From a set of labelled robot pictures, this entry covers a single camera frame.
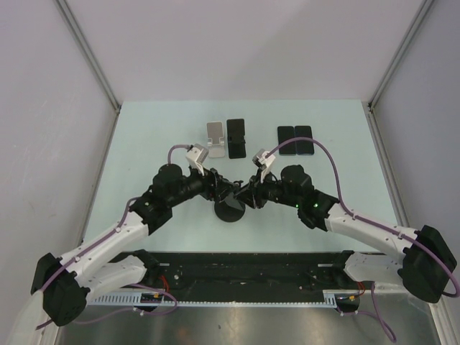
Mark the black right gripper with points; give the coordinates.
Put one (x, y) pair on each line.
(254, 192)

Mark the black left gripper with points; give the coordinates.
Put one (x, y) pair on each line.
(213, 185)

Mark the blue smartphone dark screen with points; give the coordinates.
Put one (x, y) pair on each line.
(304, 147)

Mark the teal smartphone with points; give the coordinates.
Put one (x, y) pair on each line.
(285, 133)

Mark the white folding phone stand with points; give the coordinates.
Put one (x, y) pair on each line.
(216, 139)

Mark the black round-base phone stand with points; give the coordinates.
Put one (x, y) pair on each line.
(229, 213)

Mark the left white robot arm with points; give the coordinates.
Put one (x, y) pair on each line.
(67, 283)

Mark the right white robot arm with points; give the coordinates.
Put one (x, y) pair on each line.
(421, 260)

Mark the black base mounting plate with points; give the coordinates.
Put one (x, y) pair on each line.
(251, 277)

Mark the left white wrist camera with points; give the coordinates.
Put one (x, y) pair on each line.
(196, 156)

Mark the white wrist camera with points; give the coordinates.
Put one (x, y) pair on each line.
(263, 162)
(196, 156)

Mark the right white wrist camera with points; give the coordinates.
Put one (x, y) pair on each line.
(263, 162)

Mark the right aluminium corner post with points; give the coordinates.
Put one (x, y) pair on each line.
(415, 26)

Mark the aluminium corner post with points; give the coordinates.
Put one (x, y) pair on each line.
(83, 45)
(415, 26)

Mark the white slotted cable duct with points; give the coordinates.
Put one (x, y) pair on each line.
(143, 298)

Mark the left aluminium corner post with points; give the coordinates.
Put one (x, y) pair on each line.
(83, 45)

